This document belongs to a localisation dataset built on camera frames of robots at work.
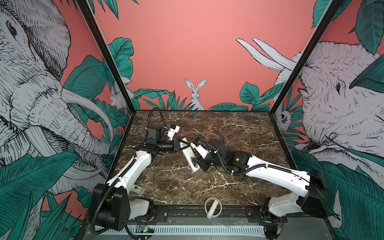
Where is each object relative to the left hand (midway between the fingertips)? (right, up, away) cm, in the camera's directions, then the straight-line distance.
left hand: (188, 144), depth 75 cm
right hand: (+2, -6, -4) cm, 8 cm away
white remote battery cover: (-27, -25, +4) cm, 37 cm away
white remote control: (0, -5, 0) cm, 5 cm away
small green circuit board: (-21, -40, -5) cm, 45 cm away
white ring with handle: (+13, -32, -1) cm, 34 cm away
